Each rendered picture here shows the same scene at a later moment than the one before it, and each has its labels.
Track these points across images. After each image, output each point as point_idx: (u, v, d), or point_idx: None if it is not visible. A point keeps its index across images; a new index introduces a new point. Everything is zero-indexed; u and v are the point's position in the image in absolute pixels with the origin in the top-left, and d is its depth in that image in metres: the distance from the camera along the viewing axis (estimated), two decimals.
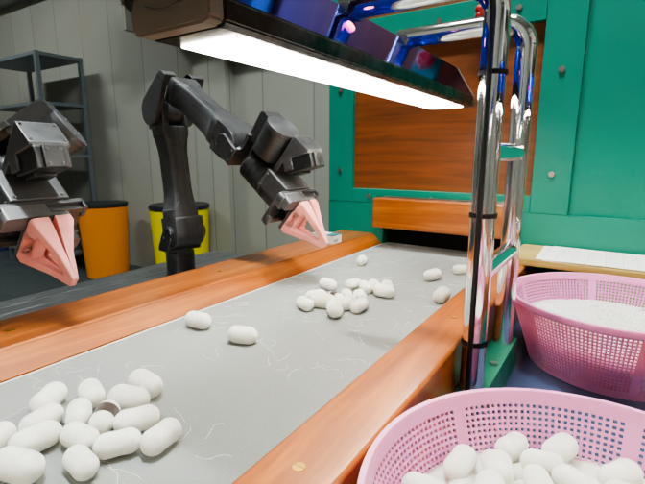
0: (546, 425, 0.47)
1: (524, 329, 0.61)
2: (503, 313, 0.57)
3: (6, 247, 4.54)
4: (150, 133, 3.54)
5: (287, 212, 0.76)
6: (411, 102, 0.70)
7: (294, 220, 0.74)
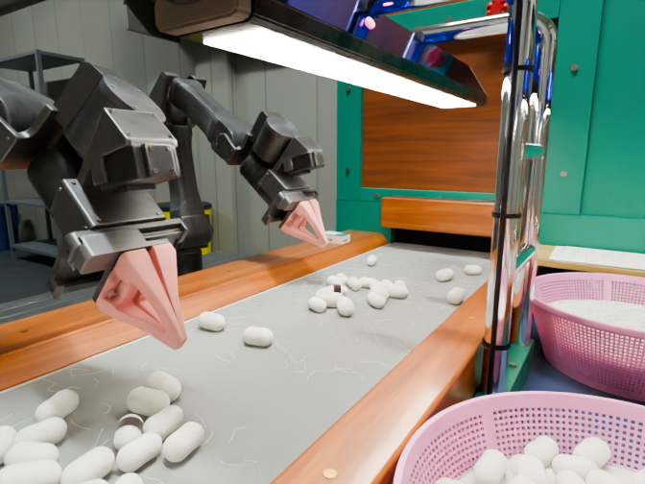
0: (568, 428, 0.46)
1: (541, 330, 0.60)
2: (521, 314, 0.56)
3: (7, 247, 4.53)
4: None
5: (287, 212, 0.76)
6: (424, 101, 0.69)
7: (294, 220, 0.74)
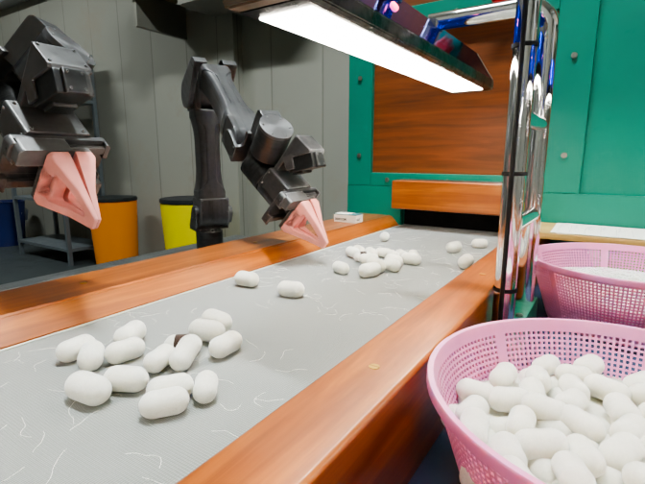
0: None
1: (543, 290, 0.66)
2: (526, 273, 0.62)
3: (14, 242, 4.59)
4: (158, 128, 3.59)
5: (287, 211, 0.76)
6: (436, 84, 0.75)
7: (294, 219, 0.74)
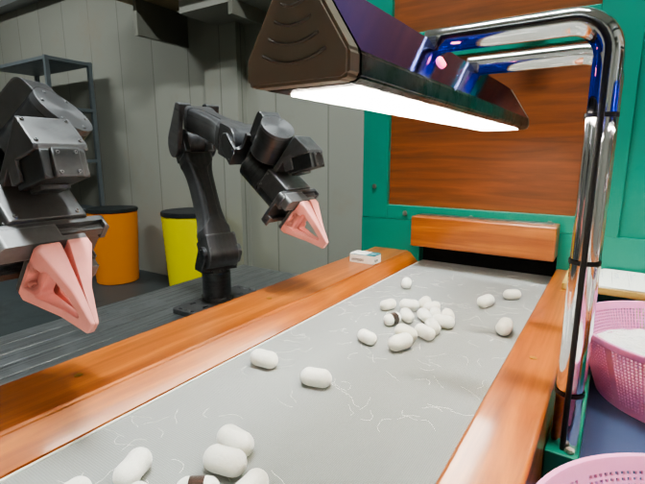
0: (641, 476, 0.45)
1: (596, 365, 0.59)
2: None
3: None
4: (159, 137, 3.52)
5: (287, 212, 0.76)
6: (469, 127, 0.68)
7: (294, 220, 0.74)
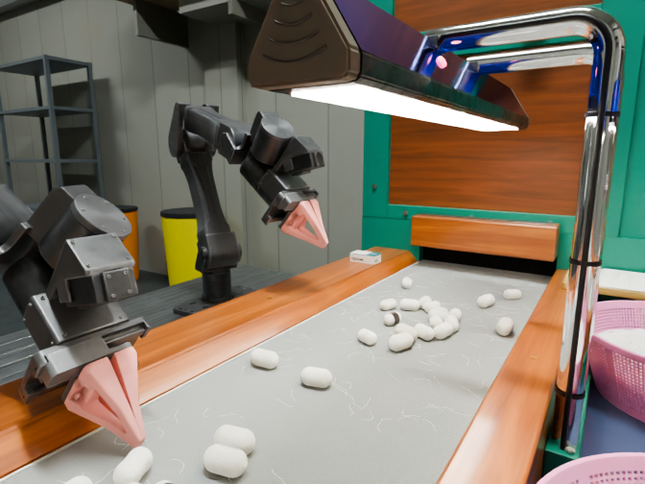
0: (641, 476, 0.45)
1: (596, 365, 0.59)
2: None
3: None
4: (159, 137, 3.52)
5: (287, 212, 0.76)
6: (470, 127, 0.68)
7: (294, 220, 0.74)
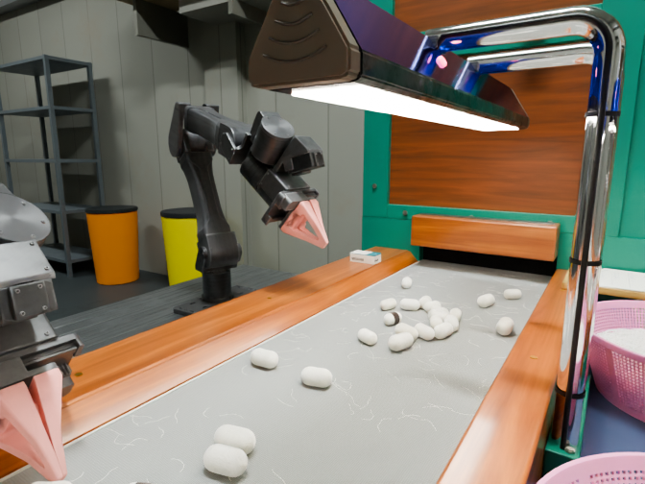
0: (642, 476, 0.45)
1: (596, 365, 0.59)
2: None
3: None
4: (159, 137, 3.52)
5: (287, 212, 0.76)
6: (470, 127, 0.68)
7: (294, 220, 0.74)
